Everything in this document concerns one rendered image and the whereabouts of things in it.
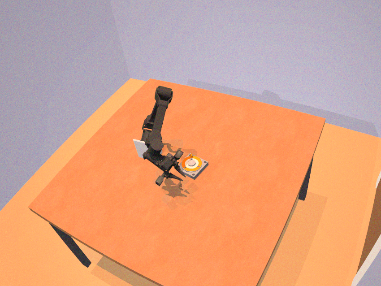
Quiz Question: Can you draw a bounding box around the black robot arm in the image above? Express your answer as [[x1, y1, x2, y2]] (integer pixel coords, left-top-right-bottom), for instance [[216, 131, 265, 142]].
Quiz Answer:
[[140, 86, 174, 170]]

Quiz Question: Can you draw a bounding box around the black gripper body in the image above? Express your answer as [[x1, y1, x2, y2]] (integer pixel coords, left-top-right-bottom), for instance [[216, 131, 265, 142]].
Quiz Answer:
[[154, 150, 184, 186]]

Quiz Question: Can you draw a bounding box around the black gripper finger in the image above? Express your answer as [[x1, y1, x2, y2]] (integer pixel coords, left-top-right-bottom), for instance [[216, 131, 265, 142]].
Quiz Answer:
[[166, 173, 183, 181], [174, 162, 186, 178]]

